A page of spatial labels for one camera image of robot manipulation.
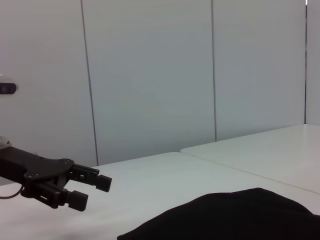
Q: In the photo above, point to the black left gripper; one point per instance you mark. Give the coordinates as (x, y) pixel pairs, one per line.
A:
(30, 166)

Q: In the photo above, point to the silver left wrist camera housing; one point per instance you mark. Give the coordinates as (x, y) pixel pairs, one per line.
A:
(7, 86)

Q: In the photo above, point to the black shirt with FREE print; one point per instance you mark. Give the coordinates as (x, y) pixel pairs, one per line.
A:
(237, 217)

